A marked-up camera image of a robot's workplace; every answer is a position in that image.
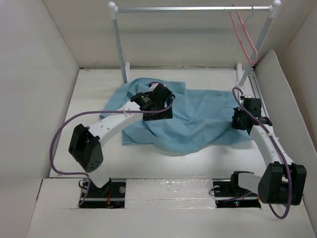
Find white metal clothes rack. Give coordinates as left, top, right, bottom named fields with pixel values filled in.
left=107, top=0, right=281, bottom=89

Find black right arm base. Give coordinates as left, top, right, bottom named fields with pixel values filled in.
left=209, top=171, right=261, bottom=208

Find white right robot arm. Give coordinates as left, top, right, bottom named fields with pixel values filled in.
left=229, top=96, right=307, bottom=206

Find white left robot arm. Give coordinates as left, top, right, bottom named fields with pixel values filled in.
left=68, top=83, right=175, bottom=197

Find pink clothes hanger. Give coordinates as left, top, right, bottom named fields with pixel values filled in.
left=229, top=3, right=259, bottom=65

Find light blue trousers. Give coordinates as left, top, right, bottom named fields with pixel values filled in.
left=100, top=77, right=253, bottom=157

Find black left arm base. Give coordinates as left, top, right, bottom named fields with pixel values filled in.
left=78, top=179, right=127, bottom=209

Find aluminium side rail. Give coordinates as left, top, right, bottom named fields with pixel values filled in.
left=248, top=67, right=268, bottom=117

